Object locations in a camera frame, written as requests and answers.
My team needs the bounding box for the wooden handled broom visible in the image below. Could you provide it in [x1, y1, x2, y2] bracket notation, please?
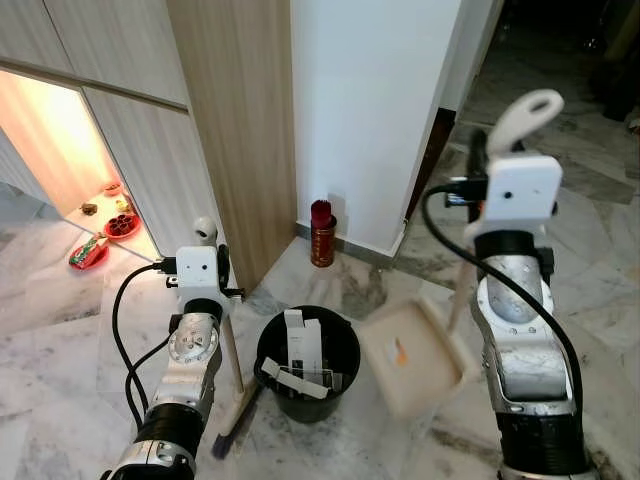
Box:
[191, 214, 265, 460]

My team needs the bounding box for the beige dustpan with white handle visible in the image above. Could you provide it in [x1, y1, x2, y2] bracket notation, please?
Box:
[357, 87, 566, 420]

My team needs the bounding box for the white carton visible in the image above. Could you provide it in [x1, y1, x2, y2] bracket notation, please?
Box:
[282, 308, 324, 377]

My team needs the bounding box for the red incense can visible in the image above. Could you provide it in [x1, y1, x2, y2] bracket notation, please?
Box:
[309, 197, 339, 269]

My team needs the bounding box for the red round plate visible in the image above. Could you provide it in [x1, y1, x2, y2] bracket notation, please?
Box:
[104, 211, 144, 241]

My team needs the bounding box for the white paper strip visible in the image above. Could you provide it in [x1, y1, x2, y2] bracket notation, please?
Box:
[260, 361, 333, 402]

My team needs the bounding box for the black plastic bucket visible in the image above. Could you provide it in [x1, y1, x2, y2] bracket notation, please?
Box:
[253, 304, 362, 424]

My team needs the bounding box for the red snack packet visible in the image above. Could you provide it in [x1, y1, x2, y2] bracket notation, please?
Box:
[67, 239, 110, 272]

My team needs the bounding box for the light wooden cabinet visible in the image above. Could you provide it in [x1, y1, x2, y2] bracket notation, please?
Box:
[0, 0, 298, 293]

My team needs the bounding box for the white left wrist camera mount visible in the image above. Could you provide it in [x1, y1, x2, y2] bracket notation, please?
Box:
[174, 244, 227, 322]

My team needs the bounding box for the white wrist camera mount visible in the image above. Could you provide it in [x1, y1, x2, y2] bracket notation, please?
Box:
[476, 154, 562, 248]
[174, 244, 227, 322]

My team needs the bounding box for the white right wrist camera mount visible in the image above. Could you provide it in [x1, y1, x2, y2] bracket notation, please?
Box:
[476, 154, 562, 248]

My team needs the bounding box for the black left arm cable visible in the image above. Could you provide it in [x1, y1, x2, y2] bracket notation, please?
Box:
[110, 260, 183, 433]

